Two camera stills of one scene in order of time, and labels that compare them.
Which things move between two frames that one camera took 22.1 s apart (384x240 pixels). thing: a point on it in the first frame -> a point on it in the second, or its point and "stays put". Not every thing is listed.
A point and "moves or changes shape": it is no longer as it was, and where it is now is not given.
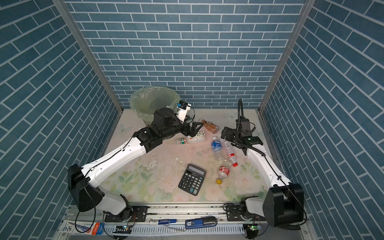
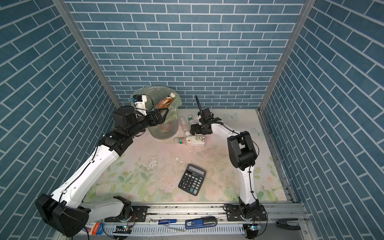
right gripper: (225, 131) -> (196, 126)
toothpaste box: (88, 228) stays put
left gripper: (192, 132) -> (159, 120)
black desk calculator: (192, 179) stays put
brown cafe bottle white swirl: (209, 126) moves or changes shape
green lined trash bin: (144, 101) stays put
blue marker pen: (159, 222) stays put
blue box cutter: (202, 222) stays put
